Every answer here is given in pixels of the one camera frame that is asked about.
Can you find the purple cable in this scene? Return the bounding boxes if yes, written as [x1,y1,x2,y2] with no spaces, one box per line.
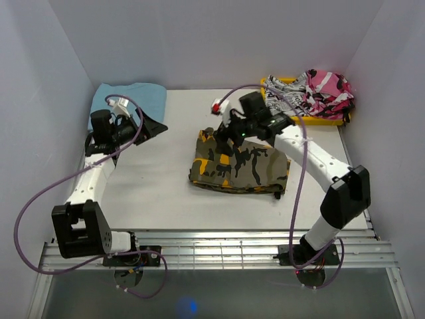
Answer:
[13,94,169,298]
[218,84,345,290]

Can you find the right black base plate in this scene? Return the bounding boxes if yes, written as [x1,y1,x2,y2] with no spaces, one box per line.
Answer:
[274,244,343,266]

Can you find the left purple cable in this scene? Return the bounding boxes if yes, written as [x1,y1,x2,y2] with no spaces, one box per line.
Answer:
[13,94,169,298]

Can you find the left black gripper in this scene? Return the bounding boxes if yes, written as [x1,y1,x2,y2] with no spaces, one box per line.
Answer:
[112,108,168,147]

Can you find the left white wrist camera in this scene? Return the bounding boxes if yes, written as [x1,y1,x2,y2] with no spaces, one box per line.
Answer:
[108,97,131,118]

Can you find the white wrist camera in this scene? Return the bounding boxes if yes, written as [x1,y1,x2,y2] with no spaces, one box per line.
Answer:
[108,97,131,118]
[211,98,241,128]

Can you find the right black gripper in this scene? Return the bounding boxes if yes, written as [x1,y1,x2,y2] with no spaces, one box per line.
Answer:
[212,109,256,157]

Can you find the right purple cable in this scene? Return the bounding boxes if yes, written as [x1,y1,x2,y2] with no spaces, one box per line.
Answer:
[218,84,345,290]

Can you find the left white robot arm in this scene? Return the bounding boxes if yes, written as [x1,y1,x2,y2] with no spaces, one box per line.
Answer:
[52,109,168,266]

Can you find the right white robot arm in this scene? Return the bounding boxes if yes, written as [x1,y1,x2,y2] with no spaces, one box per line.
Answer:
[211,92,371,268]

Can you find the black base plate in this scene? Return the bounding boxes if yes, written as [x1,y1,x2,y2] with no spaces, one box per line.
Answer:
[102,245,162,268]
[274,244,343,266]

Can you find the pink camouflage trousers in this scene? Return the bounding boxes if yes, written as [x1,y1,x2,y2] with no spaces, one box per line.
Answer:
[301,69,355,124]

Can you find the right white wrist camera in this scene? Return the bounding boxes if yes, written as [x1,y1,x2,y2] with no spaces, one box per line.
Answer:
[211,98,241,128]

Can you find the aluminium mounting rail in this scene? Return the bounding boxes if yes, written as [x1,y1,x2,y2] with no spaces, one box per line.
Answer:
[39,231,399,270]

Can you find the yellow plastic tray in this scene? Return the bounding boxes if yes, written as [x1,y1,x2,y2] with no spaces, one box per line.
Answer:
[260,76,351,126]

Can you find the newspaper print trousers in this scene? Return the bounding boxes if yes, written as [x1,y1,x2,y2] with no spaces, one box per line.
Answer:
[264,72,310,116]

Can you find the yellow camouflage trousers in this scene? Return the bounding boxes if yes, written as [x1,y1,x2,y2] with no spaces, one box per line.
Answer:
[189,128,291,199]

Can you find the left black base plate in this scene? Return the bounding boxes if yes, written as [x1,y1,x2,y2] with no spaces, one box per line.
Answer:
[102,245,162,268]

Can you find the folded light blue cloth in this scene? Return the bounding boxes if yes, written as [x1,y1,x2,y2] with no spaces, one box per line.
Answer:
[90,82,167,123]

